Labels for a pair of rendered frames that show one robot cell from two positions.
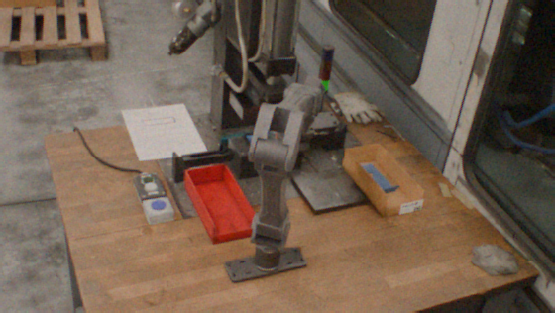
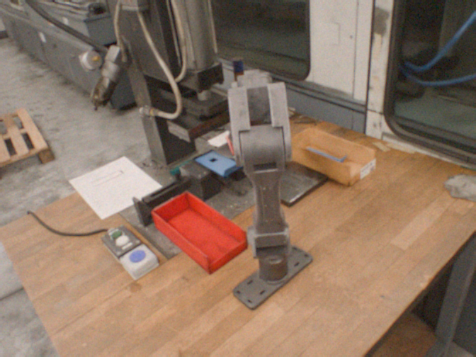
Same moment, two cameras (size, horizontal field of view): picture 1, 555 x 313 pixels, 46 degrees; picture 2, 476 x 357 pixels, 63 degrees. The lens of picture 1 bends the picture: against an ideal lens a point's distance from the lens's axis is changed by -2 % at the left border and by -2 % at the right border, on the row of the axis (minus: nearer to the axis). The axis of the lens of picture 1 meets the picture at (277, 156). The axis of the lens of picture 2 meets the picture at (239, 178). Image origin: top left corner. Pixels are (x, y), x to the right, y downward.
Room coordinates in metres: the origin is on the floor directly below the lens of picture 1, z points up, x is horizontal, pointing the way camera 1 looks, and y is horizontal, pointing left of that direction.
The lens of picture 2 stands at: (0.60, 0.14, 1.58)
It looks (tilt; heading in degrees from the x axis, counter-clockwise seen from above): 34 degrees down; 351
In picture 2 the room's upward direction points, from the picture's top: 8 degrees counter-clockwise
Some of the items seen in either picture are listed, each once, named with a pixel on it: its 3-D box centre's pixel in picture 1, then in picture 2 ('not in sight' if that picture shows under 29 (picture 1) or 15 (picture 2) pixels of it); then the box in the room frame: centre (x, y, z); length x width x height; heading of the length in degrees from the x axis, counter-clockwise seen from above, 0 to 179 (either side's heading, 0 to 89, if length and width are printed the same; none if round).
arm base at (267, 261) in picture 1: (267, 254); (273, 263); (1.19, 0.00, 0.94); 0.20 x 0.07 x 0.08; 117
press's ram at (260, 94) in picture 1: (259, 57); (183, 79); (1.67, 0.08, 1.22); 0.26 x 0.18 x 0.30; 27
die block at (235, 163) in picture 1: (265, 155); (217, 171); (1.61, 0.04, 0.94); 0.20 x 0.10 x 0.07; 117
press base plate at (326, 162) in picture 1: (261, 153); (211, 173); (1.70, 0.05, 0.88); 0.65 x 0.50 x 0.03; 117
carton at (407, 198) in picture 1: (382, 179); (329, 155); (1.57, -0.31, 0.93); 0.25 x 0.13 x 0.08; 27
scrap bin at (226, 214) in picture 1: (219, 202); (197, 229); (1.38, 0.14, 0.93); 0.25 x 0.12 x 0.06; 27
